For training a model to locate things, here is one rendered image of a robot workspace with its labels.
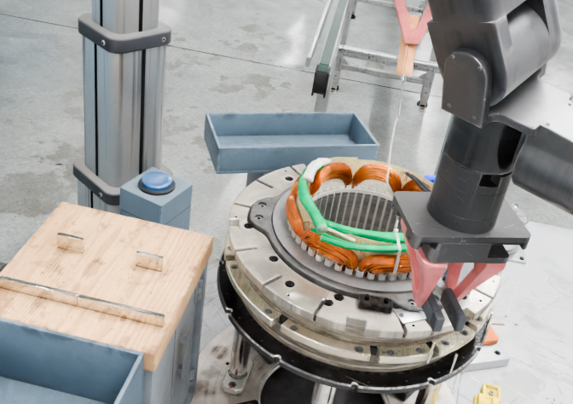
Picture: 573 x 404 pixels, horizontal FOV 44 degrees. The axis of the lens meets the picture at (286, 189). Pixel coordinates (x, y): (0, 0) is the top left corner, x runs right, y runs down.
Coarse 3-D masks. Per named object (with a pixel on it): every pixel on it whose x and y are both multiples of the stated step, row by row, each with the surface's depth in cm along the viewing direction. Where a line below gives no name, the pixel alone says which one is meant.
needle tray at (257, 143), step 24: (216, 120) 111; (240, 120) 112; (264, 120) 113; (288, 120) 114; (312, 120) 115; (336, 120) 117; (360, 120) 115; (216, 144) 103; (240, 144) 111; (264, 144) 112; (288, 144) 113; (312, 144) 114; (336, 144) 115; (360, 144) 108; (216, 168) 104; (240, 168) 104; (264, 168) 105
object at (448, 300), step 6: (444, 288) 64; (450, 288) 64; (444, 294) 64; (450, 294) 64; (444, 300) 64; (450, 300) 63; (456, 300) 63; (444, 306) 64; (450, 306) 63; (456, 306) 62; (450, 312) 63; (456, 312) 62; (462, 312) 62; (450, 318) 63; (456, 318) 61; (462, 318) 61; (456, 324) 61; (462, 324) 61; (456, 330) 62; (462, 330) 62
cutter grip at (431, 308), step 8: (432, 296) 63; (424, 304) 63; (432, 304) 62; (424, 312) 63; (432, 312) 62; (440, 312) 61; (432, 320) 62; (440, 320) 61; (432, 328) 61; (440, 328) 61
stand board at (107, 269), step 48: (48, 240) 79; (96, 240) 80; (144, 240) 82; (192, 240) 83; (0, 288) 72; (96, 288) 74; (144, 288) 75; (192, 288) 78; (96, 336) 68; (144, 336) 69
